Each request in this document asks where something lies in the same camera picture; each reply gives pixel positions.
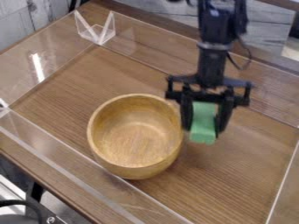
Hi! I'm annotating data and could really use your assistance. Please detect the black cable under table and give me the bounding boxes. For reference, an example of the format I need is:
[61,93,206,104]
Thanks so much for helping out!
[0,199,42,224]

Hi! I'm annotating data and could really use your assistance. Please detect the black metal table leg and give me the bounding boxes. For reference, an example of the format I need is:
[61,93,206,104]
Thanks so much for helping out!
[26,181,44,203]

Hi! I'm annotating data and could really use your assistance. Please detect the green rectangular block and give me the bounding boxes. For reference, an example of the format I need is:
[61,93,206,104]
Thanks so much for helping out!
[189,102,216,144]

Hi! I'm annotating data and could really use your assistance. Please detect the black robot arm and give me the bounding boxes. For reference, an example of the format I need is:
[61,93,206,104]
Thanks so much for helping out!
[164,0,252,137]

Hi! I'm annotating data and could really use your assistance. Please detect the brown wooden bowl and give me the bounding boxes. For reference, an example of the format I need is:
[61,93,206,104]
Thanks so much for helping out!
[86,94,182,179]

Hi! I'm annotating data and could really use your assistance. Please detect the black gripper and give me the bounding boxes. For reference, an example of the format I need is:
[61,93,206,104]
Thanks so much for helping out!
[164,74,253,135]

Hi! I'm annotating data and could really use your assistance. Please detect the clear acrylic corner bracket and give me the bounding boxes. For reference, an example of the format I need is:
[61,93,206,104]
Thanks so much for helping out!
[73,10,116,46]

